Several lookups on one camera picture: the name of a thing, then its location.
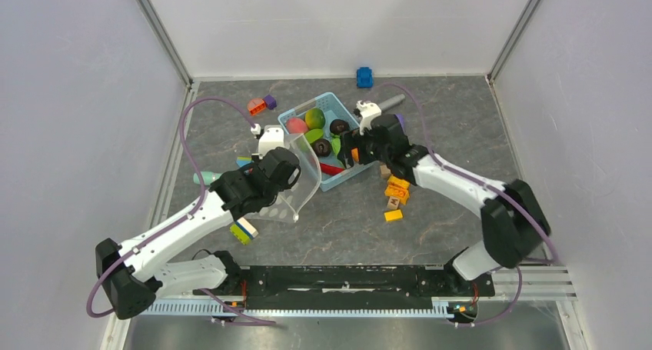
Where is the orange red toy fruit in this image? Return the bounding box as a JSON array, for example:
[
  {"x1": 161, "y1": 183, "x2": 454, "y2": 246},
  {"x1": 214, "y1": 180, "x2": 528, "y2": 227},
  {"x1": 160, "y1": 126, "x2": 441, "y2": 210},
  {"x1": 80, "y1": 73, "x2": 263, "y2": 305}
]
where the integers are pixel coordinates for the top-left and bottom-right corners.
[{"x1": 351, "y1": 148, "x2": 360, "y2": 163}]

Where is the clear polka dot zip bag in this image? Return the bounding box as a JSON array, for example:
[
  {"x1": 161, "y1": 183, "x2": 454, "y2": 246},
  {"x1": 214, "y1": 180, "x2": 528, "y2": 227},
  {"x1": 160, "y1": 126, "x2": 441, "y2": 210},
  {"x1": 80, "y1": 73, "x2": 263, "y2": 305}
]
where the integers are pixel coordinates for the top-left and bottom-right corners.
[{"x1": 247, "y1": 132, "x2": 321, "y2": 223}]

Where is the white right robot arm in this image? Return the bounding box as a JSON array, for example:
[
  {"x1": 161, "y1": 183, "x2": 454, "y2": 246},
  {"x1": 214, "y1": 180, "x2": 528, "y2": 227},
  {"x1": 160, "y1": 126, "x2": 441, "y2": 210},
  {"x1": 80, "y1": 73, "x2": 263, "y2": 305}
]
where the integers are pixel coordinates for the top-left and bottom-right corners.
[{"x1": 338, "y1": 115, "x2": 551, "y2": 295}]

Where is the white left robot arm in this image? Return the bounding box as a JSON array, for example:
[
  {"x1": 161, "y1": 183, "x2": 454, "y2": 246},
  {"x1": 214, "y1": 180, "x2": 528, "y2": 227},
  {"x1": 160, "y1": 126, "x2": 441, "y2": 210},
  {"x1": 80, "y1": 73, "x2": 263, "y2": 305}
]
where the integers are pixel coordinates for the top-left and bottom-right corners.
[{"x1": 86, "y1": 147, "x2": 304, "y2": 320}]

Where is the green toy cucumber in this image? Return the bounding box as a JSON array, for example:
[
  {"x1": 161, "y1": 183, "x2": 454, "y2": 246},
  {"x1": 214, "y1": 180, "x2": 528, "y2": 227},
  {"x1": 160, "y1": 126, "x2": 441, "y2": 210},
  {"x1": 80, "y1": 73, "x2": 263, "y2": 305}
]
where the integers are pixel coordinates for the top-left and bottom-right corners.
[{"x1": 331, "y1": 136, "x2": 343, "y2": 168}]

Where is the dark toy mangosteen upper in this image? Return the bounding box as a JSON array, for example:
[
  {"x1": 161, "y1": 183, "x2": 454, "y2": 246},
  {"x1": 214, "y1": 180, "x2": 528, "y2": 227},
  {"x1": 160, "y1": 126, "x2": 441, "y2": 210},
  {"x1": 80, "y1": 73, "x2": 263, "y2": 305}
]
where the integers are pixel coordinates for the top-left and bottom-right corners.
[{"x1": 329, "y1": 118, "x2": 351, "y2": 137}]

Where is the dark toy mangosteen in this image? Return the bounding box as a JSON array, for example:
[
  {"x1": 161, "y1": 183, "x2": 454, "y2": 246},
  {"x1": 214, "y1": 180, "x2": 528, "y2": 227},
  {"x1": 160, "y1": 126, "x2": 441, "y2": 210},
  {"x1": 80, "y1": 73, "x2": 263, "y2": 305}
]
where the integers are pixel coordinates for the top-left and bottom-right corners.
[
  {"x1": 329, "y1": 118, "x2": 351, "y2": 137},
  {"x1": 311, "y1": 138, "x2": 333, "y2": 158}
]

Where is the purple toy microphone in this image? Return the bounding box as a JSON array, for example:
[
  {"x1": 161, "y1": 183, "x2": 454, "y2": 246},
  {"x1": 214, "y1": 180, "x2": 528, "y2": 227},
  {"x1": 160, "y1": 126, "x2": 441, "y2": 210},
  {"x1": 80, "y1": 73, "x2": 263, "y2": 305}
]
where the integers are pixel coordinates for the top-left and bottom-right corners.
[{"x1": 394, "y1": 114, "x2": 405, "y2": 129}]

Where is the wooden cube upper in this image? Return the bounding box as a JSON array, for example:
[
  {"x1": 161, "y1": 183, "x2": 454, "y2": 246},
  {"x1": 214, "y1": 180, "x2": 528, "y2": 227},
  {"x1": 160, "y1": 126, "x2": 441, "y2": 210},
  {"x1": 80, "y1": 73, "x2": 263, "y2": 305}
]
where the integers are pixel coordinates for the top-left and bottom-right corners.
[{"x1": 379, "y1": 165, "x2": 392, "y2": 179}]

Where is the dark toy mangosteen lower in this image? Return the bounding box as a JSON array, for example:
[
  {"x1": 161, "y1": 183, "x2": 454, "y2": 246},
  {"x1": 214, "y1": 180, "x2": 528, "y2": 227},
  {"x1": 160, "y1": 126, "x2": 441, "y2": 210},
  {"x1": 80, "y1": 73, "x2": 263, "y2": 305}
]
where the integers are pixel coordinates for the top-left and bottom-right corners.
[{"x1": 311, "y1": 138, "x2": 333, "y2": 158}]

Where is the red toy chili pepper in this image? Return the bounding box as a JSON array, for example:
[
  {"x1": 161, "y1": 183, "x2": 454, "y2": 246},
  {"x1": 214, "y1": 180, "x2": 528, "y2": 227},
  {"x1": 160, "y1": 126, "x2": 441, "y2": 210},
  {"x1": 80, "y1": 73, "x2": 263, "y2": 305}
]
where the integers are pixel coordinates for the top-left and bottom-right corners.
[{"x1": 319, "y1": 162, "x2": 345, "y2": 176}]

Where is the light blue plastic basket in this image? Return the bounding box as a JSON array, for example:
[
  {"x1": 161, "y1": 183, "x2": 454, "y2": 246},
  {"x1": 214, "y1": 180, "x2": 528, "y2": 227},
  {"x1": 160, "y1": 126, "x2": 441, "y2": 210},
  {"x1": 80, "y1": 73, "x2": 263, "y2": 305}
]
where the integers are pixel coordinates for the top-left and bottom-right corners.
[{"x1": 278, "y1": 92, "x2": 371, "y2": 192}]

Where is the green toy pea pod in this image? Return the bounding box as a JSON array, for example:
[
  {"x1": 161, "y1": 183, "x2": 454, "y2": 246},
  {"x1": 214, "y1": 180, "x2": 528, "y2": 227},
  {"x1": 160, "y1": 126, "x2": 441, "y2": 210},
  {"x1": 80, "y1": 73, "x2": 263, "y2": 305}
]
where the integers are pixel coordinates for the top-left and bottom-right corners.
[{"x1": 303, "y1": 128, "x2": 324, "y2": 145}]

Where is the multicolour brick stack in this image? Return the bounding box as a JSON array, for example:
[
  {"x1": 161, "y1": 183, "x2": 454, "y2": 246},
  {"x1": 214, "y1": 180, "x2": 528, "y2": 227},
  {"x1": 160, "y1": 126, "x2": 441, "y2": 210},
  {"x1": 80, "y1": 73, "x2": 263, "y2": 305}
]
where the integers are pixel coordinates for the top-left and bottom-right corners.
[{"x1": 236, "y1": 157, "x2": 253, "y2": 168}]

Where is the green orange toy mango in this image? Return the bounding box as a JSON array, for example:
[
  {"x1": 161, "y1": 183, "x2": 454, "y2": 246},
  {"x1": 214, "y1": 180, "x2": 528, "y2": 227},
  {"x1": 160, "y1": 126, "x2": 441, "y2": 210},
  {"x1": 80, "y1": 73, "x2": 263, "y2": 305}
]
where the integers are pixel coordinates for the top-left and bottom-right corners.
[{"x1": 304, "y1": 108, "x2": 326, "y2": 130}]

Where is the orange brick stack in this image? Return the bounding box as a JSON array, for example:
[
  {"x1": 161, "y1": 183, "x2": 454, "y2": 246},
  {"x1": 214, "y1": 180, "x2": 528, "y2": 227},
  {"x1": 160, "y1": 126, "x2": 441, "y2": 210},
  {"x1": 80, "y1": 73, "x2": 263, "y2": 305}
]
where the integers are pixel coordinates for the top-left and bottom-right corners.
[{"x1": 384, "y1": 175, "x2": 411, "y2": 205}]

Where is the pink toy peach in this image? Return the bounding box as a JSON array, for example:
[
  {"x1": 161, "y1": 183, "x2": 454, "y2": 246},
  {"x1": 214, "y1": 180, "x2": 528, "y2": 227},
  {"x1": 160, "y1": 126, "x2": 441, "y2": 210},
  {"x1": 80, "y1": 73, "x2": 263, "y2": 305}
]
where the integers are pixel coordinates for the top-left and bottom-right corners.
[{"x1": 285, "y1": 117, "x2": 310, "y2": 134}]

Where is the wooden letter cube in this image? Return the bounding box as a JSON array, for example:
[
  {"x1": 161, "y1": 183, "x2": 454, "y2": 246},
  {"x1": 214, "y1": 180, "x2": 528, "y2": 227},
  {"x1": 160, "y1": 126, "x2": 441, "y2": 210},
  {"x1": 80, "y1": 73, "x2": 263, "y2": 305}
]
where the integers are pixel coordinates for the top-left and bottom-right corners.
[{"x1": 387, "y1": 195, "x2": 401, "y2": 211}]

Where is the blue toy brick car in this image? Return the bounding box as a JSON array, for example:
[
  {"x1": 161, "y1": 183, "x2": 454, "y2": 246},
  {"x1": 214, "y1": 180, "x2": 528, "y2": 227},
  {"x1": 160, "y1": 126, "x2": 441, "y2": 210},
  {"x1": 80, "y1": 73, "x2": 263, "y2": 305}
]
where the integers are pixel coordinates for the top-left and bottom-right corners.
[{"x1": 356, "y1": 66, "x2": 374, "y2": 88}]

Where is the yellow flat brick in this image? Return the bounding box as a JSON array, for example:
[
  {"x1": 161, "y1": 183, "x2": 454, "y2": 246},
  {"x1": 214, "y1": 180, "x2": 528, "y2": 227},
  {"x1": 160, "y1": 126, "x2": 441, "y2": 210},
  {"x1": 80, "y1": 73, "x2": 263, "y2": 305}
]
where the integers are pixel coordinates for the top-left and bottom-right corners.
[{"x1": 384, "y1": 209, "x2": 404, "y2": 222}]

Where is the purple toy brick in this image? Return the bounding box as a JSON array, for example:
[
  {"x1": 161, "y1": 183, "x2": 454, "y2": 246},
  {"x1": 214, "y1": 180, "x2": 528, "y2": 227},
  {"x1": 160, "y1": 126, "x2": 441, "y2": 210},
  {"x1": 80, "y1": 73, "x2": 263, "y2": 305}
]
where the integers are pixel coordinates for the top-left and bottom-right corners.
[{"x1": 263, "y1": 95, "x2": 278, "y2": 110}]

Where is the orange toy brick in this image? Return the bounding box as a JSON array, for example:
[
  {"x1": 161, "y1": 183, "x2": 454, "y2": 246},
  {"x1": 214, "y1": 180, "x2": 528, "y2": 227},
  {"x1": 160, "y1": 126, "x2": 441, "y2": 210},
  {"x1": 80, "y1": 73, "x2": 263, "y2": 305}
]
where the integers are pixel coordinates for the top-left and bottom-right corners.
[{"x1": 247, "y1": 98, "x2": 267, "y2": 116}]

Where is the green white brick block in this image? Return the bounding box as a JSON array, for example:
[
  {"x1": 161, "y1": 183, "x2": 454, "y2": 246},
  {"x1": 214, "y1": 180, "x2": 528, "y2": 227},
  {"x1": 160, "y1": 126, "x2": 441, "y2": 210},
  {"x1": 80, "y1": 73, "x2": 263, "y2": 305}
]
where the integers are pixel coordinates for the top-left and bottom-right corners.
[{"x1": 229, "y1": 218, "x2": 259, "y2": 245}]

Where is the mint green toy microphone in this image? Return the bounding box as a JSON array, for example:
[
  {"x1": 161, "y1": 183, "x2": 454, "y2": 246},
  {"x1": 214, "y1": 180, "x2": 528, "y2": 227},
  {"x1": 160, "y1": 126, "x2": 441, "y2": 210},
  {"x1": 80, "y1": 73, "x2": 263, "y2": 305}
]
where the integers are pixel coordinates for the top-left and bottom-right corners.
[{"x1": 193, "y1": 171, "x2": 221, "y2": 186}]

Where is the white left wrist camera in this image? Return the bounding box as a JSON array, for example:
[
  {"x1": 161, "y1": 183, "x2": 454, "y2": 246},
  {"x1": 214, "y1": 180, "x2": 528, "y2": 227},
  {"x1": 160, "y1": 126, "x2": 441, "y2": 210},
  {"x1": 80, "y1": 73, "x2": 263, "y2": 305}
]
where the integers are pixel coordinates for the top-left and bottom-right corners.
[{"x1": 250, "y1": 124, "x2": 285, "y2": 158}]

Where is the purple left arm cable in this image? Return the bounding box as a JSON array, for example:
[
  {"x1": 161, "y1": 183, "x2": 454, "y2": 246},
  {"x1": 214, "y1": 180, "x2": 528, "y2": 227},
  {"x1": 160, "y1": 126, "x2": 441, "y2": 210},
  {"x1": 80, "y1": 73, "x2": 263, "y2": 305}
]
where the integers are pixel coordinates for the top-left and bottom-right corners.
[{"x1": 85, "y1": 96, "x2": 278, "y2": 328}]

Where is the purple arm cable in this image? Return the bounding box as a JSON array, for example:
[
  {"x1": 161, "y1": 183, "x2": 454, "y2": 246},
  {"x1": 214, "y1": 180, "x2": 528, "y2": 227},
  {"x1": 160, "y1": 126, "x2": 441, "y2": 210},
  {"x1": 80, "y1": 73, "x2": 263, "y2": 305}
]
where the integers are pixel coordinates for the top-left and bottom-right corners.
[
  {"x1": 85, "y1": 96, "x2": 278, "y2": 328},
  {"x1": 374, "y1": 82, "x2": 561, "y2": 328}
]

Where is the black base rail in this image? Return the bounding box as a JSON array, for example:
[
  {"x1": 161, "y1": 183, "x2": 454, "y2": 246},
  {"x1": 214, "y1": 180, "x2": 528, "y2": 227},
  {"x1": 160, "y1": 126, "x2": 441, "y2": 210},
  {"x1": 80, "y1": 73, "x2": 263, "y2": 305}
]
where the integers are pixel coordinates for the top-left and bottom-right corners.
[{"x1": 211, "y1": 265, "x2": 495, "y2": 310}]

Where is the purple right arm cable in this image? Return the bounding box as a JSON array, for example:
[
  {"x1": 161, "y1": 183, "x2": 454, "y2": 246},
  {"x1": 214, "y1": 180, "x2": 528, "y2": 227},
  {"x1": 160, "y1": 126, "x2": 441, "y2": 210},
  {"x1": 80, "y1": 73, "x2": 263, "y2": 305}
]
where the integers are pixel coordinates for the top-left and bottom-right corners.
[{"x1": 374, "y1": 82, "x2": 561, "y2": 328}]

